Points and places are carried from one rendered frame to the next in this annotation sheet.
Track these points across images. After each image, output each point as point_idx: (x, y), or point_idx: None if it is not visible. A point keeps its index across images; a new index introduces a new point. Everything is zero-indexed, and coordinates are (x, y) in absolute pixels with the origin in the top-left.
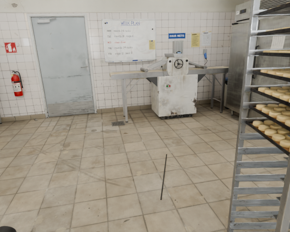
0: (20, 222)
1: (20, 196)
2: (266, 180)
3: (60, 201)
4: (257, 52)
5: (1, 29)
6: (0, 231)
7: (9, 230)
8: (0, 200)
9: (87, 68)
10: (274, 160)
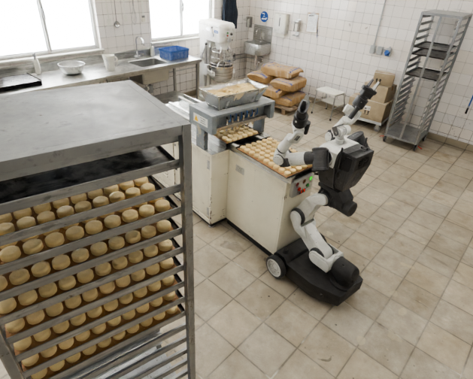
0: (404, 324)
1: (459, 346)
2: (156, 375)
3: (415, 369)
4: (177, 243)
5: None
6: (349, 265)
7: (348, 271)
8: (465, 329)
9: None
10: (147, 370)
